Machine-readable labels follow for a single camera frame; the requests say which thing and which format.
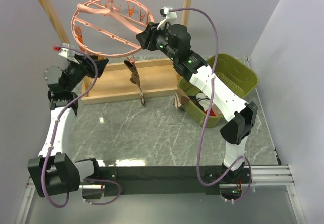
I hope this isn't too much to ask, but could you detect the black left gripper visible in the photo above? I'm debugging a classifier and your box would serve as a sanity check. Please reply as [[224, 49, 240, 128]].
[[65, 54, 109, 92]]

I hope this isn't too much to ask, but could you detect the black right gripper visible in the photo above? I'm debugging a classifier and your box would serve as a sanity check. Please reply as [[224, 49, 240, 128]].
[[135, 22, 177, 62]]

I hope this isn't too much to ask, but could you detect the brown striped sock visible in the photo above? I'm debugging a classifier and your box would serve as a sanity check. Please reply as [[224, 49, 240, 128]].
[[174, 88, 190, 110], [123, 60, 145, 106]]

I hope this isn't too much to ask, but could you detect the pink round clip hanger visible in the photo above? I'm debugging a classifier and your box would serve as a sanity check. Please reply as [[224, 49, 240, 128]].
[[71, 0, 154, 58]]

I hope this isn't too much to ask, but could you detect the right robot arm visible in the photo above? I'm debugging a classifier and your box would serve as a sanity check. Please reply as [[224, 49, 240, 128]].
[[136, 22, 258, 183]]

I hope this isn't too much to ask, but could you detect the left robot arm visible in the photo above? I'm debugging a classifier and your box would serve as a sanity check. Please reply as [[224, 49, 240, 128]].
[[27, 55, 109, 197]]

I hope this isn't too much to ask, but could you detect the wooden hanger rack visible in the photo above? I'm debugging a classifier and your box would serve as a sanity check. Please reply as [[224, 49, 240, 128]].
[[38, 0, 191, 104]]

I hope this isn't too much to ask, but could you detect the white black sock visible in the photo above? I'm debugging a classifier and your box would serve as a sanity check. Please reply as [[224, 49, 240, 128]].
[[189, 92, 210, 113]]

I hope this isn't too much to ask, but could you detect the green plastic bin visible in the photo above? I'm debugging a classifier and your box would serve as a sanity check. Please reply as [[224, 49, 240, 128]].
[[177, 54, 258, 126]]

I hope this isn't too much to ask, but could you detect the black base bar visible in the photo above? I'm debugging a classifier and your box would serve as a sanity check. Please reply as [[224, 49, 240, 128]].
[[82, 166, 250, 200]]

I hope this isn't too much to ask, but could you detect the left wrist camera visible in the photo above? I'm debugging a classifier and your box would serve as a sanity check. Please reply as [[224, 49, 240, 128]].
[[53, 43, 79, 64]]

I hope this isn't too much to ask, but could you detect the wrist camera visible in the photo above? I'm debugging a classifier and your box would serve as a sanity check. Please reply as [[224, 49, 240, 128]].
[[157, 6, 177, 30], [53, 43, 79, 64]]

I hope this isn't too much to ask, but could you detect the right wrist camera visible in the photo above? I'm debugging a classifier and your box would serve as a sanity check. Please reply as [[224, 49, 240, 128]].
[[157, 6, 177, 30]]

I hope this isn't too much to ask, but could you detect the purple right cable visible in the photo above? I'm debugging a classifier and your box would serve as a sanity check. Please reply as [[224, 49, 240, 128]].
[[169, 7, 253, 204]]

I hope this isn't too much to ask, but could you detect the aluminium rail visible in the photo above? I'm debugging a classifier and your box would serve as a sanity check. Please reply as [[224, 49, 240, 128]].
[[252, 165, 295, 186]]

